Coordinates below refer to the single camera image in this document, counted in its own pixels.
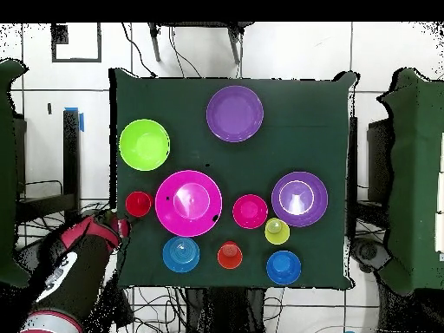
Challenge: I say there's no small crimson plastic bowl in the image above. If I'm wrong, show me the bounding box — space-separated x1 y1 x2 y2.
232 193 269 230

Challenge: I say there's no black metal post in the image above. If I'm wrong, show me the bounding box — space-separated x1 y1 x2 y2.
347 116 359 240

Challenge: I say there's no dark blue plastic bowl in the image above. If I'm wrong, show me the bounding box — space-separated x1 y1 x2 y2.
265 250 303 286

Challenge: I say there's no green plastic bowl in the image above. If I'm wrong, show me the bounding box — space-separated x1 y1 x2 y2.
118 118 172 172

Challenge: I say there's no large pink plastic bowl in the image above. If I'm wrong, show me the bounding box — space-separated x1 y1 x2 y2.
154 169 224 238

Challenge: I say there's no black power brick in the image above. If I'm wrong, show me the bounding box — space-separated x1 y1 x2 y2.
101 277 135 329

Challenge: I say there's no dark green tablecloth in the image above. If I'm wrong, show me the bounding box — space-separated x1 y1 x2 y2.
108 67 358 291

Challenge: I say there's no grey pedestal foot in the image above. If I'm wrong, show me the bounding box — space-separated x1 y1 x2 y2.
349 237 393 275

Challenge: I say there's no black metal frame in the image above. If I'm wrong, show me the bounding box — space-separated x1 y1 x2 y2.
15 108 82 226

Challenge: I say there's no stand with metal legs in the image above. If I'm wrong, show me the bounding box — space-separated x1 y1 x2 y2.
147 22 256 66

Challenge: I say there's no orange plastic cup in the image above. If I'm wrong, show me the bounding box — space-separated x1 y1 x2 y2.
217 240 244 271

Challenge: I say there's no red plastic cup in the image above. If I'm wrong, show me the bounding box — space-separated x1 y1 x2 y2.
125 191 154 219

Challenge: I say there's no green cloth covered side table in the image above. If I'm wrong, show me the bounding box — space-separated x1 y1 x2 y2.
377 67 444 296
0 58 32 289

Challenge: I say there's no purple plastic bowl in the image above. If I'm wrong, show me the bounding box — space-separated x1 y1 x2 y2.
206 85 264 143
271 171 330 228

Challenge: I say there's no tangled cable bundle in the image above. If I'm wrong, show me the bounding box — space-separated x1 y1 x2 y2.
16 199 188 333

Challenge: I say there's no yellow plastic cup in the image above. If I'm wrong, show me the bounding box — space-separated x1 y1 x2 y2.
264 217 291 245

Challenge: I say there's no light blue plastic bowl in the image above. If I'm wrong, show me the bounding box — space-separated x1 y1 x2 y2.
161 236 201 273

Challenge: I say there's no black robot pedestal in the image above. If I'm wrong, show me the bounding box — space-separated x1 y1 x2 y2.
185 286 267 333

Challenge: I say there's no thin black cable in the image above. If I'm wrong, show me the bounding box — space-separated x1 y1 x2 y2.
121 22 157 77
168 25 203 78

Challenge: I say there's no blue tape strip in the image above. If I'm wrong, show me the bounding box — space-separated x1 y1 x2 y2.
64 106 85 133

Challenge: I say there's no black square floor frame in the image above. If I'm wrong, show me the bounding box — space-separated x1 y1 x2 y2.
50 23 102 63

